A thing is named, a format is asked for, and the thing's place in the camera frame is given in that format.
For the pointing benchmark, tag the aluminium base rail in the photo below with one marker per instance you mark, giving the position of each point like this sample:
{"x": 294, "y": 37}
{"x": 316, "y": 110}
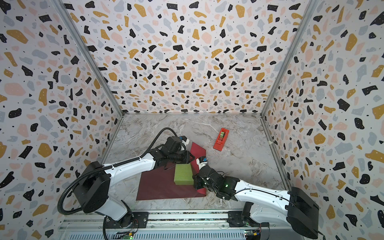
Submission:
{"x": 174, "y": 225}

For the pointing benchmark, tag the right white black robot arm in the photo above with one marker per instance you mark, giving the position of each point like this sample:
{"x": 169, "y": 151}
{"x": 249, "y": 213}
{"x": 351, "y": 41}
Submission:
{"x": 292, "y": 208}

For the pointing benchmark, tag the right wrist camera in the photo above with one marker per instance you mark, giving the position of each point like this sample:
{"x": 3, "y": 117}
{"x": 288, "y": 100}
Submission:
{"x": 202, "y": 162}

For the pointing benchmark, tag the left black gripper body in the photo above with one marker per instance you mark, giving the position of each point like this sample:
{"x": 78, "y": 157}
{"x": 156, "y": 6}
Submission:
{"x": 179, "y": 157}

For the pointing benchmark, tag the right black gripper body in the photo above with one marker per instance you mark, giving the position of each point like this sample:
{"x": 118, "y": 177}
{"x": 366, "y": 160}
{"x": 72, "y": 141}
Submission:
{"x": 198, "y": 179}

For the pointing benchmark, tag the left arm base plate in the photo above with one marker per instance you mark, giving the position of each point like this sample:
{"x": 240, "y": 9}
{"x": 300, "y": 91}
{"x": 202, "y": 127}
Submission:
{"x": 133, "y": 220}

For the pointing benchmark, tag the green gift box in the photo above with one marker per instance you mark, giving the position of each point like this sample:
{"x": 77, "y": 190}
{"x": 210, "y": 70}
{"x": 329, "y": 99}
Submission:
{"x": 183, "y": 175}

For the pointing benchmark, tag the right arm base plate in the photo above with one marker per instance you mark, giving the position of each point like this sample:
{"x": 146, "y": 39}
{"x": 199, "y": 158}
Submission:
{"x": 243, "y": 218}

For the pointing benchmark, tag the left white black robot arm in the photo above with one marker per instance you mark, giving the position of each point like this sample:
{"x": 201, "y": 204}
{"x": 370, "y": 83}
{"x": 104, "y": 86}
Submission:
{"x": 93, "y": 192}

